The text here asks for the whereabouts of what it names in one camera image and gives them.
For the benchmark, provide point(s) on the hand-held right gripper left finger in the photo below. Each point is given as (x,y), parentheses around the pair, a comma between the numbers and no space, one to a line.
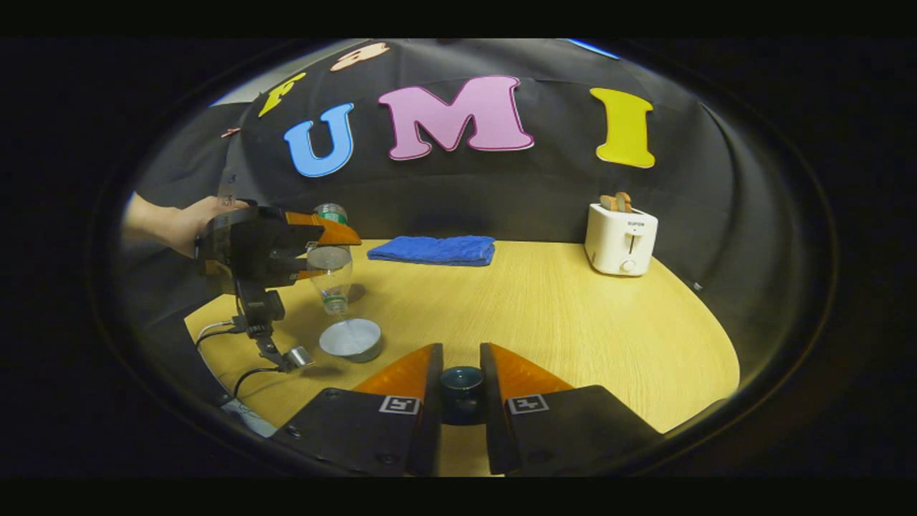
(358,430)

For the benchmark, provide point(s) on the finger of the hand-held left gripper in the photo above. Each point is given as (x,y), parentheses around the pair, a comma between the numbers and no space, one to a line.
(306,274)
(333,231)

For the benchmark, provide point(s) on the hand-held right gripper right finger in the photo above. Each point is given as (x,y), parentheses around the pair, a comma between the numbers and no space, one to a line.
(566,430)

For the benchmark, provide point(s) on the clear plastic water bottle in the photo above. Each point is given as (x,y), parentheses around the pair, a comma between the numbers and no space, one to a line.
(331,276)

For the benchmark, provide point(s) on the dark blue teacup lid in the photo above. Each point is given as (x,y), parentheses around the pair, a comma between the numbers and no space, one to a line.
(462,383)

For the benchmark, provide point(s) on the folded blue towel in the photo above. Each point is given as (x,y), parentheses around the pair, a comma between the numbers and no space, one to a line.
(433,251)

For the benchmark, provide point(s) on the copper clip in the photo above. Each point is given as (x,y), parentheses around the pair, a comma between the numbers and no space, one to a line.
(229,132)

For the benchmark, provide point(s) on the black backdrop cloth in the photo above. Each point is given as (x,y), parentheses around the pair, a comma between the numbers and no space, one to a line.
(487,186)

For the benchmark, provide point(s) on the white toaster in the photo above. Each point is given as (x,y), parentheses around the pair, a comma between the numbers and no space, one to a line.
(620,240)

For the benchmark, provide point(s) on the brown toast slice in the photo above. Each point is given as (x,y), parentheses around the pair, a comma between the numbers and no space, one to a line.
(624,201)
(609,203)

